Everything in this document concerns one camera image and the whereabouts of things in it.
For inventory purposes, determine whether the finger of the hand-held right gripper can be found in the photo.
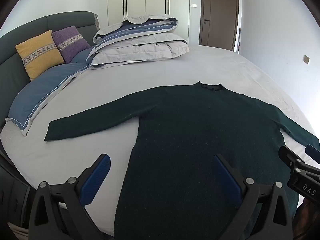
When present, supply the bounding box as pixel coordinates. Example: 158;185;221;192
305;144;320;165
278;145;310;174

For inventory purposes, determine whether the dark green knit sweater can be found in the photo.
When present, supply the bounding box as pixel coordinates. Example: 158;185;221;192
44;81;320;240

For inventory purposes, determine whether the purple patterned cushion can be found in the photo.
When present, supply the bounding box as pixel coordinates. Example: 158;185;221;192
52;25;91;64

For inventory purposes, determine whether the yellow patterned cushion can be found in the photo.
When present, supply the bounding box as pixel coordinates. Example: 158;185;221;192
15;29;65;82

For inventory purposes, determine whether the dark bedside cabinet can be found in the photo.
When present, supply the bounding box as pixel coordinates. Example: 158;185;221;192
0;155;36;233

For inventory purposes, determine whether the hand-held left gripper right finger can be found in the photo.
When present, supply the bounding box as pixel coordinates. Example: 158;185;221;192
214;154;294;240

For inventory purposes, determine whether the brown room door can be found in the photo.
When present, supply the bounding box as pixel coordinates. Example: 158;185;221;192
199;0;242;53

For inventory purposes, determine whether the blue bed pillow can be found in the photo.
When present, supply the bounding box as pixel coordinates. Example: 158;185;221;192
5;62;93;137
71;47;93;64

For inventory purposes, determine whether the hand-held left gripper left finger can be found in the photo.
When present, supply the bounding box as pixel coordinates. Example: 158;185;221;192
28;153;112;240

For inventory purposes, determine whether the folded grey and blue duvet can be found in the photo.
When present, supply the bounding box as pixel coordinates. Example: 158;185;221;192
86;14;190;69

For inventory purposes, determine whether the bed with white sheet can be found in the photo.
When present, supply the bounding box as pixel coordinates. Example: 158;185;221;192
0;44;320;238

